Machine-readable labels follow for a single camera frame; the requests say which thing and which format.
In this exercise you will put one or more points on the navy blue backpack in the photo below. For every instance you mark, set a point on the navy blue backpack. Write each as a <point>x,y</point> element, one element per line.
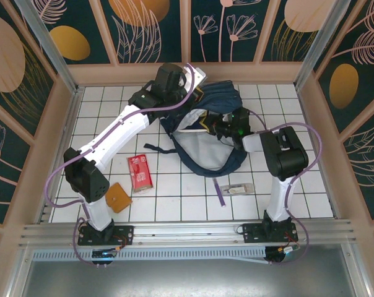
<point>205,154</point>

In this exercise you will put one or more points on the clear plastic case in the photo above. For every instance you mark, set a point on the clear plastic case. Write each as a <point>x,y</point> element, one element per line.
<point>236,189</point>

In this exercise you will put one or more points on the purple pen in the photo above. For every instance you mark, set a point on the purple pen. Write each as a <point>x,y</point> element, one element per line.
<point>219,193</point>

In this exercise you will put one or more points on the red packet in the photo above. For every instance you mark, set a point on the red packet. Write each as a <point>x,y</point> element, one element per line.
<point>140,173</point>

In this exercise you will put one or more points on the brown leather wallet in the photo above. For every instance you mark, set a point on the brown leather wallet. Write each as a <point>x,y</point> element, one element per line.
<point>119,198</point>

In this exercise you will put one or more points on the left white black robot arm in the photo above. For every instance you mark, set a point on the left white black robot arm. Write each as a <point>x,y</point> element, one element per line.
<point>119,133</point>

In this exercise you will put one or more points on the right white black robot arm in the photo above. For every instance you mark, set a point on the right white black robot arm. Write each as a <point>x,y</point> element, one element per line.
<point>286,154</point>

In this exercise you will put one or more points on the grey metal panel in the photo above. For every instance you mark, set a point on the grey metal panel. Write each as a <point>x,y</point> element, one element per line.
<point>187,281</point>

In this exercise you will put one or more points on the long aluminium mounting rail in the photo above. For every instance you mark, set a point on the long aluminium mounting rail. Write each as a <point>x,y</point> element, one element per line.
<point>187,230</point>

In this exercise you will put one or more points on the aluminium frame post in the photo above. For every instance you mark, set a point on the aluminium frame post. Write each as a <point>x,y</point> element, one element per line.
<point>61,66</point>
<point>321,41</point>

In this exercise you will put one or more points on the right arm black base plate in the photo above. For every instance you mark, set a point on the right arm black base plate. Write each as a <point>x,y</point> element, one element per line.
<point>252,233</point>

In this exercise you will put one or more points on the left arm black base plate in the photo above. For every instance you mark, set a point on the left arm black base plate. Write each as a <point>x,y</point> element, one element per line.
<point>125,235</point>

